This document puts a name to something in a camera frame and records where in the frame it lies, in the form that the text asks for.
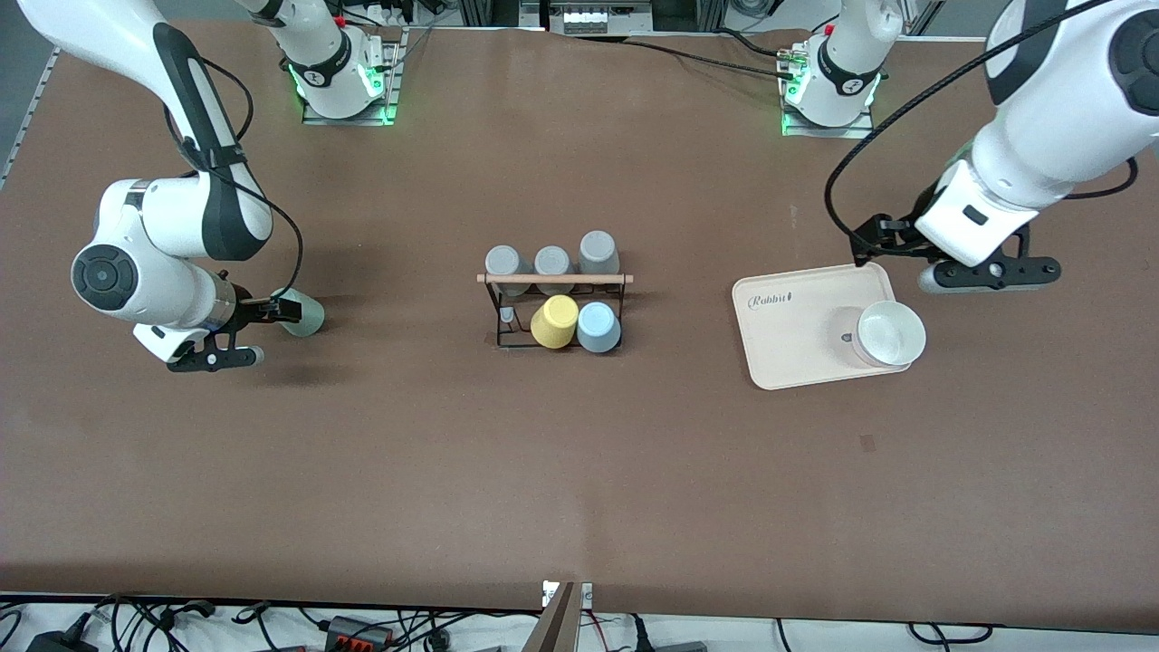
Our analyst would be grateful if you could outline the pale green plastic cup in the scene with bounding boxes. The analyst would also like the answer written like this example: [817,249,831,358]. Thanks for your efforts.
[272,287,326,339]

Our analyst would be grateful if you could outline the light blue plastic cup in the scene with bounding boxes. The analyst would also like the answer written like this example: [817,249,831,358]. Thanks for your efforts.
[576,301,623,355]

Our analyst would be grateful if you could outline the white bowl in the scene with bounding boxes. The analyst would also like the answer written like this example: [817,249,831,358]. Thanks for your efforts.
[849,300,928,369]

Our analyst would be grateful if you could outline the beige plastic tray Rabbit print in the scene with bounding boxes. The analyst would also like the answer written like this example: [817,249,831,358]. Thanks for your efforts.
[731,262,914,392]

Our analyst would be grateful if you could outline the grey plastic cup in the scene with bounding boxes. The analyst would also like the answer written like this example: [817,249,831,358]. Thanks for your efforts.
[484,244,533,298]
[578,230,622,276]
[533,245,574,296]

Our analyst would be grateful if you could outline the yellow plastic cup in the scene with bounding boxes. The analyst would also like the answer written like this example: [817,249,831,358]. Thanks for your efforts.
[531,293,580,350]

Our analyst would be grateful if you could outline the black connector box orange levers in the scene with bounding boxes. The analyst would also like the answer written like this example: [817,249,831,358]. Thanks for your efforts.
[323,615,393,652]

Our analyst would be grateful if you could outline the black power adapter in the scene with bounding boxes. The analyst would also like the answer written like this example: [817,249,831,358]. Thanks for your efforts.
[25,628,99,652]

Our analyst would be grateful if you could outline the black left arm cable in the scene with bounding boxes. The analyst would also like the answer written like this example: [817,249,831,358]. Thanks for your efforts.
[824,0,1142,264]

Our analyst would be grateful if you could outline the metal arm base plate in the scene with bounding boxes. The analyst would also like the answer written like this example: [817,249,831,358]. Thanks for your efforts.
[302,25,406,128]
[781,41,877,140]

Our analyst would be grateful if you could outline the black cable on table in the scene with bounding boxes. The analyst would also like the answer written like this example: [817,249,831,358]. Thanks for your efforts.
[579,32,802,82]

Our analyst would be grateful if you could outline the aluminium profile rail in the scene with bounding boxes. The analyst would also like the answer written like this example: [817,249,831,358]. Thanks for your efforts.
[0,45,61,187]

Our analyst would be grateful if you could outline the black wire rack wooden bar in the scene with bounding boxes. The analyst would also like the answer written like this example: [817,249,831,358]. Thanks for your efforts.
[476,272,635,352]

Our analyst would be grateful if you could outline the black floor cable loop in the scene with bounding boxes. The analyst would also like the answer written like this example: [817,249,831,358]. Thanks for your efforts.
[908,621,994,646]

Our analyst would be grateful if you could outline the white metal bracket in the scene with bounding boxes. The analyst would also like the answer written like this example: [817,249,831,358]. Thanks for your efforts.
[541,580,595,609]

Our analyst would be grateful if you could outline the wooden camera post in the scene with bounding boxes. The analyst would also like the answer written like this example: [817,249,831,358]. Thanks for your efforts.
[522,580,580,652]

